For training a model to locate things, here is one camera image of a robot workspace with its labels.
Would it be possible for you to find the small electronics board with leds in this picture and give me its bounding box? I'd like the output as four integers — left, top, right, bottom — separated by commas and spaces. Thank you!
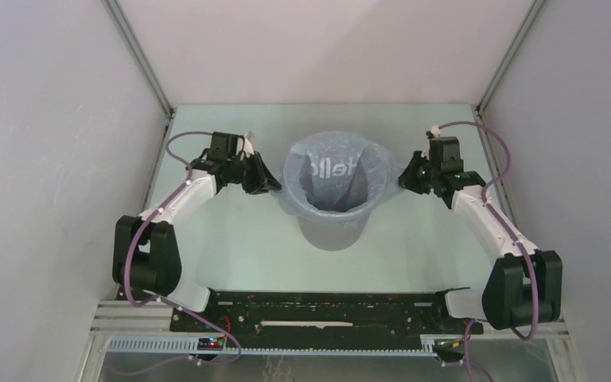
197, 337, 224, 351

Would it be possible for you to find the blue translucent trash bag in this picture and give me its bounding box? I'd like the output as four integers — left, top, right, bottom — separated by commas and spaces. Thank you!
269, 131, 404, 223

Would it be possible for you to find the white slotted cable duct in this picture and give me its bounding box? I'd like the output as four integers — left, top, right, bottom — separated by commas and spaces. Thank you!
106, 335, 436, 357

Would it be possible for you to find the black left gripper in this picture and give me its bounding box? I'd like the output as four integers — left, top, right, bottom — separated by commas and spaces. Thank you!
227, 151, 282, 195

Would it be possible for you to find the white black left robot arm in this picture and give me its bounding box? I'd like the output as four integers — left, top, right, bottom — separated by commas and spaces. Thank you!
111, 132, 282, 332

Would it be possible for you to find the aluminium extrusion base left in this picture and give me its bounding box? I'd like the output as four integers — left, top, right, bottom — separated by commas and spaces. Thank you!
90, 300, 173, 335

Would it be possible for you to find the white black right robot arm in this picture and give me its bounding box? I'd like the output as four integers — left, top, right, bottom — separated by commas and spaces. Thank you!
398, 125, 562, 341

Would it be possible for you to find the aluminium frame rail left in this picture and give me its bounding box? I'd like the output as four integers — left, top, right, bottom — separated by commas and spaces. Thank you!
102, 0, 175, 207

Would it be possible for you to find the grey plastic trash bin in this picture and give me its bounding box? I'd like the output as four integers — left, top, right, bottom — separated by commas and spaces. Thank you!
282, 131, 391, 252

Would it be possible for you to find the aluminium frame rail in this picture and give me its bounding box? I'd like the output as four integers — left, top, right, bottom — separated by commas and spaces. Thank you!
102, 0, 175, 207
472, 0, 548, 228

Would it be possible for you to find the aluminium frame rail right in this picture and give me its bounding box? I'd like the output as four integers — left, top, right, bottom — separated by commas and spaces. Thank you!
472, 0, 548, 228

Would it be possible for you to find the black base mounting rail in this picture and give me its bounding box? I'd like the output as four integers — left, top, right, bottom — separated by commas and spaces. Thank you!
201, 290, 467, 347

